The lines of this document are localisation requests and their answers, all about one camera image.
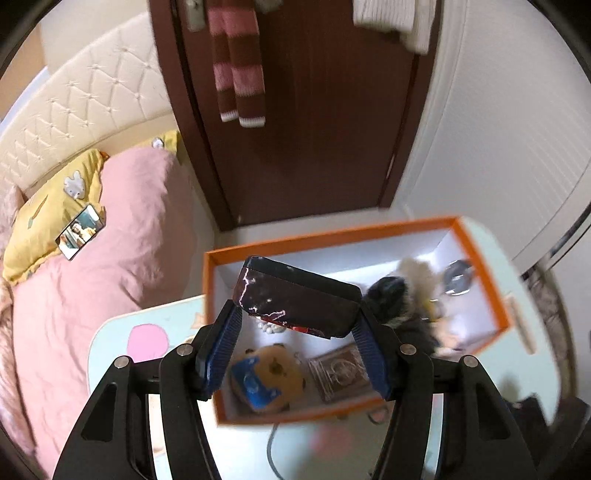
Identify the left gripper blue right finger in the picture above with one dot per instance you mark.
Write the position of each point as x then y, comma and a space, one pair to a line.
379, 348

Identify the black glossy pouch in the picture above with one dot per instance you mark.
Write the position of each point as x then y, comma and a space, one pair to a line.
299, 300

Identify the cream tufted headboard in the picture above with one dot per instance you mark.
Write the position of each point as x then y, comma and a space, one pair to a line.
113, 84

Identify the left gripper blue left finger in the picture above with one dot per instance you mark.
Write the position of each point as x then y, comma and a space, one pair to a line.
214, 353

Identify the brown patterned small box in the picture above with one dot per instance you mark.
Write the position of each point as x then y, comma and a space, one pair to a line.
340, 374

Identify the beige fur pompom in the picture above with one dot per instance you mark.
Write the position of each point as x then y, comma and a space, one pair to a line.
421, 280

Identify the white knitted sweater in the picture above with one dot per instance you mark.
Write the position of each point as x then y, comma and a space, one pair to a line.
411, 19

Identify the shiny metal round object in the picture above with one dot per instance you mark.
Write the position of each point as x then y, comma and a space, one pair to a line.
458, 277

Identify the brown plush with blue patch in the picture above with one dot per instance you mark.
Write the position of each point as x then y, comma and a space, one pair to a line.
267, 380

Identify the white louvered cabinet door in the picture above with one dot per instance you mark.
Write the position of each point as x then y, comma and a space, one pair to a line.
505, 134

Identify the maroon pink striped scarf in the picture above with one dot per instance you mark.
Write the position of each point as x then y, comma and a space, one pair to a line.
237, 62

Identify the pink duvet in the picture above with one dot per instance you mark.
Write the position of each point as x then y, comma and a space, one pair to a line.
141, 258

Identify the dark brown wooden door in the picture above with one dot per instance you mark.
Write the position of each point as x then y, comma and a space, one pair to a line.
343, 107

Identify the orange cardboard box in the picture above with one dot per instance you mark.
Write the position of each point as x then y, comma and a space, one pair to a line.
358, 256

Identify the yellow pillow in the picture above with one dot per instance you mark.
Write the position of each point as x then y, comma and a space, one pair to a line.
50, 212

